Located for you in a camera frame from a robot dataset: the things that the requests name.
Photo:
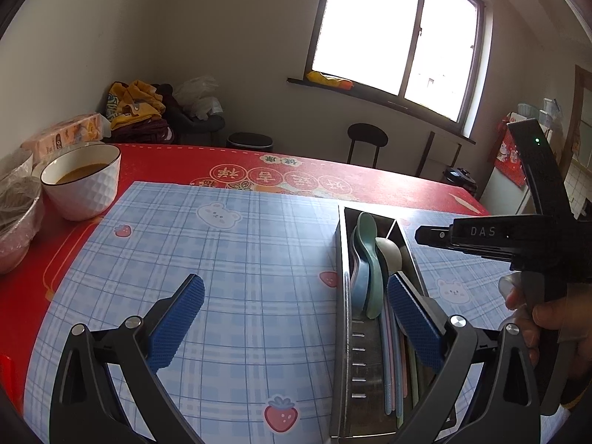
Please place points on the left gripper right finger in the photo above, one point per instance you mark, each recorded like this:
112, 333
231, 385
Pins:
504, 406

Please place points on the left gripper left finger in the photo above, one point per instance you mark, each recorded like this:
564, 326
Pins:
85, 407

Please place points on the dark green chopstick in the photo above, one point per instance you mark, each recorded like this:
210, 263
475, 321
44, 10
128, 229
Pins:
415, 388

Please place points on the blue chopstick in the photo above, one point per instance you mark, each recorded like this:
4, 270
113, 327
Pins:
395, 351

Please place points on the stainless steel utensil tray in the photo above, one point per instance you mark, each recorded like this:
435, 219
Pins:
357, 412

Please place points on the grey white spoon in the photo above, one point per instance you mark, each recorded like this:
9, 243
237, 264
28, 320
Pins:
389, 257

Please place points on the blue spoon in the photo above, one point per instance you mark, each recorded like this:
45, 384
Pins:
363, 276

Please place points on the green spoon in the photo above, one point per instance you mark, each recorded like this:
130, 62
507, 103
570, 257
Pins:
366, 232

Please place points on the pink chopstick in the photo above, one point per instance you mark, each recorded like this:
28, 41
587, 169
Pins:
386, 362
402, 349

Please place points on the light green chopstick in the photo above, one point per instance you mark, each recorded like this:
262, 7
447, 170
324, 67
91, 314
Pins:
399, 411

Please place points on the pink spoon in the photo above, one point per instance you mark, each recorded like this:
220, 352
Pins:
353, 282

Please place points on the person's right hand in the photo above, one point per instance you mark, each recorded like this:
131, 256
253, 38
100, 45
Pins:
571, 315

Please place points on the white refrigerator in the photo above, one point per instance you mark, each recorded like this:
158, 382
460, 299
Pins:
506, 191

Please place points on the red cloth on refrigerator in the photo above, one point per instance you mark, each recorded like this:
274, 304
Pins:
505, 153

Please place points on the black appliance on stand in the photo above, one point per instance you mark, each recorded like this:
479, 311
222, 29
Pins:
461, 178

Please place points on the red printed tablecloth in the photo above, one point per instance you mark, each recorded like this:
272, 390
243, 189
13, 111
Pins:
28, 289

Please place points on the blue plaid table mat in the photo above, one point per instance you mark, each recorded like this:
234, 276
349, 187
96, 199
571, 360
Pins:
257, 364

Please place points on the plastic covered bowl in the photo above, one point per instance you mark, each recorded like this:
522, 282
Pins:
22, 207

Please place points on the white textured bowl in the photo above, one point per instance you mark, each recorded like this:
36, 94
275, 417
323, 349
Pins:
83, 182

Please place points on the black round stool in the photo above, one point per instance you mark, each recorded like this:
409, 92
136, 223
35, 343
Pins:
366, 133

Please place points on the tissue box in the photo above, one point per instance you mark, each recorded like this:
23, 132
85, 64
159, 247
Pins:
78, 129

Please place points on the yellow orange item on sill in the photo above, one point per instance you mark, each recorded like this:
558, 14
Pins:
329, 80

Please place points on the yellow clothes pile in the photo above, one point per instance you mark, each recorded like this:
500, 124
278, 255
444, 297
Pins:
136, 113

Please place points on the black round bin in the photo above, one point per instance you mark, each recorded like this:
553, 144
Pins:
250, 141

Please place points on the white plastic bag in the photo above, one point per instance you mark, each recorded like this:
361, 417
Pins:
196, 96

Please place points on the dark wooden chair frame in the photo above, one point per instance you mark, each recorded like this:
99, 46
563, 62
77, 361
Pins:
439, 154

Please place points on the window with dark frame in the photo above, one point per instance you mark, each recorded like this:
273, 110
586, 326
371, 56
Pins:
423, 58

